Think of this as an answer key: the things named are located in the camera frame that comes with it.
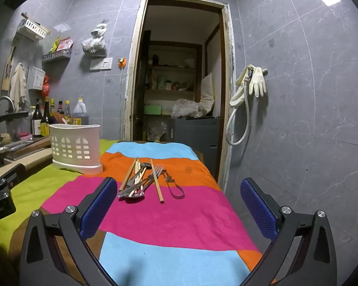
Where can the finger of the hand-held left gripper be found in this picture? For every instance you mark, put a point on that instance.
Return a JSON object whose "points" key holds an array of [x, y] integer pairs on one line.
{"points": [[14, 174]]}

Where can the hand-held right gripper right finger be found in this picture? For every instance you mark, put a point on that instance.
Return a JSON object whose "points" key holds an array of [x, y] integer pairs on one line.
{"points": [[258, 208]]}

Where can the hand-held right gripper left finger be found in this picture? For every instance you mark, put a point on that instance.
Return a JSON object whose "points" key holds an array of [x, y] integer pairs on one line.
{"points": [[97, 211]]}

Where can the silver spoon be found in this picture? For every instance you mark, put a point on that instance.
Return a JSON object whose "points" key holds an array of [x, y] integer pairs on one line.
{"points": [[134, 197]]}

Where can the white plastic utensil holder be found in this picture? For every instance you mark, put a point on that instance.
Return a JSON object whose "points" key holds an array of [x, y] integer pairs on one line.
{"points": [[77, 143]]}

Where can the silver fork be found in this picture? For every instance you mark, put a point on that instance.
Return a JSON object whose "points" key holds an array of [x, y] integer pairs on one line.
{"points": [[155, 171], [160, 170]]}

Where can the metal tongs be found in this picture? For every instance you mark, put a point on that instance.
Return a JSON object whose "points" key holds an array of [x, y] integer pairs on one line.
{"points": [[174, 189]]}

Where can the kitchen knife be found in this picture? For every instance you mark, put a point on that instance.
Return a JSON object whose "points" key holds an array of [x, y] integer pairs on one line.
{"points": [[16, 145]]}

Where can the wooden cutting board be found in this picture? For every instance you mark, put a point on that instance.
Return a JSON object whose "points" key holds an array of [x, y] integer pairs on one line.
{"points": [[29, 147]]}

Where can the dark wine bottle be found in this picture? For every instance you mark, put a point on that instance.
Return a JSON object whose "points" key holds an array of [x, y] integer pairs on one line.
{"points": [[36, 122]]}

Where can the yellow label sauce bottle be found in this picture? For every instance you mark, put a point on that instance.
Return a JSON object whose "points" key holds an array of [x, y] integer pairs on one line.
{"points": [[46, 125]]}

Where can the metal faucet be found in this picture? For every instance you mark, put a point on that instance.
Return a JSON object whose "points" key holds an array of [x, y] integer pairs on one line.
{"points": [[3, 99]]}

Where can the colourful striped cloth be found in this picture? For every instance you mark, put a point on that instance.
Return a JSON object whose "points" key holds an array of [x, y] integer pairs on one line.
{"points": [[182, 214]]}

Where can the yellow cap sauce bottle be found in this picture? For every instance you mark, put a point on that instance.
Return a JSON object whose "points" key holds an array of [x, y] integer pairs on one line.
{"points": [[67, 110]]}

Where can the hanging beige towel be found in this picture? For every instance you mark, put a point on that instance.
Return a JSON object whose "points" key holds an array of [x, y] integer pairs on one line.
{"points": [[18, 83]]}

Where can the clear oil jug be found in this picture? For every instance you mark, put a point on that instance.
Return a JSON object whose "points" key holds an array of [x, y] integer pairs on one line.
{"points": [[80, 111]]}

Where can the red plastic bag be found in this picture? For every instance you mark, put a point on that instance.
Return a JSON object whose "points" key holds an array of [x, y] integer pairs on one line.
{"points": [[45, 86]]}

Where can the grey cabinet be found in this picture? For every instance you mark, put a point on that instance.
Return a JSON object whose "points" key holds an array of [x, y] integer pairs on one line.
{"points": [[197, 137]]}

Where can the hanging wooden board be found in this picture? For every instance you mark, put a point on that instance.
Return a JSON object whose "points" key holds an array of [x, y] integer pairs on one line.
{"points": [[7, 71]]}

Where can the green box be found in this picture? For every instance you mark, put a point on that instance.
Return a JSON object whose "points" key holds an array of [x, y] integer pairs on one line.
{"points": [[152, 110]]}

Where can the clear plastic bag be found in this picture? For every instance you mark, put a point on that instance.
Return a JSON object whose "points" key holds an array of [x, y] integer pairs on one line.
{"points": [[186, 108]]}

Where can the cream pillow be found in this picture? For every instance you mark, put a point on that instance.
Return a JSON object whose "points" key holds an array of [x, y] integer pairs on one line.
{"points": [[208, 92]]}

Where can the cream rubber gloves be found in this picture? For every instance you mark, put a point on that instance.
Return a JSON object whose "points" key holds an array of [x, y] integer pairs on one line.
{"points": [[257, 80]]}

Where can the seasoning packets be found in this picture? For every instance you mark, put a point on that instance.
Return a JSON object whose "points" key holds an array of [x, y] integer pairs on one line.
{"points": [[62, 44]]}

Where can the hanging plastic bag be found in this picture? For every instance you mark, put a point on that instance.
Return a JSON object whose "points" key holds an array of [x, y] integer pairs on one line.
{"points": [[93, 43]]}

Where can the wooden shelf unit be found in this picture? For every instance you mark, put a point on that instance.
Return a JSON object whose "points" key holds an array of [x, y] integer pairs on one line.
{"points": [[173, 68]]}

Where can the white wall box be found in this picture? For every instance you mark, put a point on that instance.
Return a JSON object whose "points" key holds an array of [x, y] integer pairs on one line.
{"points": [[36, 79]]}

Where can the grey wall rack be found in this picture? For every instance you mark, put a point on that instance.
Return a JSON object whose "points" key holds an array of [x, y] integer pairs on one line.
{"points": [[56, 56]]}

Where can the wall socket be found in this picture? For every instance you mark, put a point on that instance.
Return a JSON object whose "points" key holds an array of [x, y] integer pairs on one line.
{"points": [[101, 64]]}

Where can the white wall basket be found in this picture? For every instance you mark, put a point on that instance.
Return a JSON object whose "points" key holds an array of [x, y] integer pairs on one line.
{"points": [[32, 29]]}

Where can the worn white door frame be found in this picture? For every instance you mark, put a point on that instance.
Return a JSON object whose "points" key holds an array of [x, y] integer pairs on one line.
{"points": [[228, 65]]}

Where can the orange wall hook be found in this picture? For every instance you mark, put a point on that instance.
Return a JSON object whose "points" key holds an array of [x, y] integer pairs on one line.
{"points": [[122, 62]]}

